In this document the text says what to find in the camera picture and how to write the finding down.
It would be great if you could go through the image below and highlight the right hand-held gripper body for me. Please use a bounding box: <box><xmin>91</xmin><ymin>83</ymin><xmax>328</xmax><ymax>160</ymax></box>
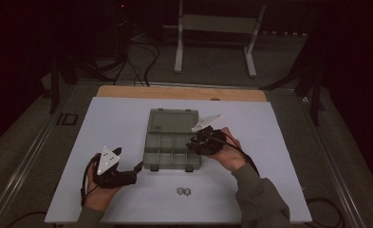
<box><xmin>186</xmin><ymin>114</ymin><xmax>228</xmax><ymax>157</ymax></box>

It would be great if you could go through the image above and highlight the person's left hand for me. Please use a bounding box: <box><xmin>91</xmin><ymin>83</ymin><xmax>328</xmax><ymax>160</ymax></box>
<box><xmin>84</xmin><ymin>164</ymin><xmax>122</xmax><ymax>213</ymax></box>

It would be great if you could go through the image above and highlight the metal floor rail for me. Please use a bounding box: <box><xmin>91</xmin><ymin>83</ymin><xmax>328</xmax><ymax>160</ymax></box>
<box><xmin>0</xmin><ymin>83</ymin><xmax>81</xmax><ymax>228</ymax></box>
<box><xmin>296</xmin><ymin>90</ymin><xmax>373</xmax><ymax>228</ymax></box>

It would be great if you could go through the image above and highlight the person's right hand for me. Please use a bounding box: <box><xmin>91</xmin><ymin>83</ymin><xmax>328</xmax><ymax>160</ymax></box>
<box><xmin>206</xmin><ymin>127</ymin><xmax>249</xmax><ymax>173</ymax></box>

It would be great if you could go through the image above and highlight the hand-held gripper cable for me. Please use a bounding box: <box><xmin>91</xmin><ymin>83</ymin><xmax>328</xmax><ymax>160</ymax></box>
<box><xmin>206</xmin><ymin>132</ymin><xmax>345</xmax><ymax>228</ymax></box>
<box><xmin>4</xmin><ymin>152</ymin><xmax>102</xmax><ymax>228</ymax></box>

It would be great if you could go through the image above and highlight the left hand-held gripper cable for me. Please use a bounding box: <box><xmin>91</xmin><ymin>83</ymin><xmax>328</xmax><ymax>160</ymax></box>
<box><xmin>4</xmin><ymin>152</ymin><xmax>102</xmax><ymax>228</ymax></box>

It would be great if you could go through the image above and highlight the green plastic compartment box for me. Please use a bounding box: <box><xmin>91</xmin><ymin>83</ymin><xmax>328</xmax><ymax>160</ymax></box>
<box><xmin>141</xmin><ymin>107</ymin><xmax>203</xmax><ymax>174</ymax></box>

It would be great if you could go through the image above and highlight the white metal stand frame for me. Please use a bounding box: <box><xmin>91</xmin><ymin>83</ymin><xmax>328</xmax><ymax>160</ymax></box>
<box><xmin>163</xmin><ymin>0</ymin><xmax>268</xmax><ymax>79</ymax></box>

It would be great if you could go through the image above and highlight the white board sheet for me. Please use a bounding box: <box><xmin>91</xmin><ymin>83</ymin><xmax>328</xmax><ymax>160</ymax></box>
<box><xmin>44</xmin><ymin>96</ymin><xmax>313</xmax><ymax>225</ymax></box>

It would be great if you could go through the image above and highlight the wooden table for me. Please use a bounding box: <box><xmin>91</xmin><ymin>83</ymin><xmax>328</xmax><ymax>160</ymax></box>
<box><xmin>96</xmin><ymin>85</ymin><xmax>268</xmax><ymax>103</ymax></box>

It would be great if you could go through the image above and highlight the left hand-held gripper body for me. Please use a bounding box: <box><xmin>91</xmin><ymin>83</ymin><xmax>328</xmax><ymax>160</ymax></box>
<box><xmin>93</xmin><ymin>145</ymin><xmax>138</xmax><ymax>190</ymax></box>

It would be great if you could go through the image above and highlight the right hand-held gripper cable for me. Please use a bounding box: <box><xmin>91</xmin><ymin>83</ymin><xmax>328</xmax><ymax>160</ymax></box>
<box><xmin>206</xmin><ymin>132</ymin><xmax>345</xmax><ymax>228</ymax></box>

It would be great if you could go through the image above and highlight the black floor cable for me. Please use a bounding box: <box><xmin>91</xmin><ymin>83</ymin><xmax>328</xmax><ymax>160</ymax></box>
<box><xmin>112</xmin><ymin>58</ymin><xmax>144</xmax><ymax>86</ymax></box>
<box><xmin>142</xmin><ymin>44</ymin><xmax>161</xmax><ymax>87</ymax></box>

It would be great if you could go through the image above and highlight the black tripod stand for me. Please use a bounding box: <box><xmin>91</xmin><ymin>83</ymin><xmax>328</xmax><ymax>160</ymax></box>
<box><xmin>258</xmin><ymin>31</ymin><xmax>326</xmax><ymax>127</ymax></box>
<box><xmin>41</xmin><ymin>55</ymin><xmax>81</xmax><ymax>115</ymax></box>

